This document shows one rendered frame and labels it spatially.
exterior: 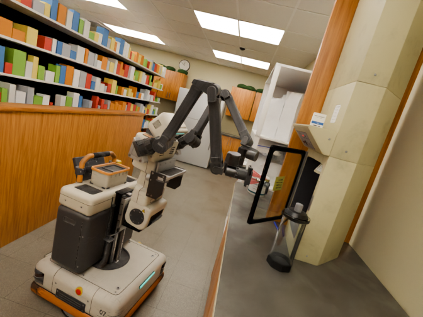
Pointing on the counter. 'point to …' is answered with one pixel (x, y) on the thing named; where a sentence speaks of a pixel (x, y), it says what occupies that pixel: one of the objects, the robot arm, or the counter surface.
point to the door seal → (264, 180)
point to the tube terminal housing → (345, 165)
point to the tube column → (382, 44)
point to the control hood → (318, 138)
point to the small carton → (318, 119)
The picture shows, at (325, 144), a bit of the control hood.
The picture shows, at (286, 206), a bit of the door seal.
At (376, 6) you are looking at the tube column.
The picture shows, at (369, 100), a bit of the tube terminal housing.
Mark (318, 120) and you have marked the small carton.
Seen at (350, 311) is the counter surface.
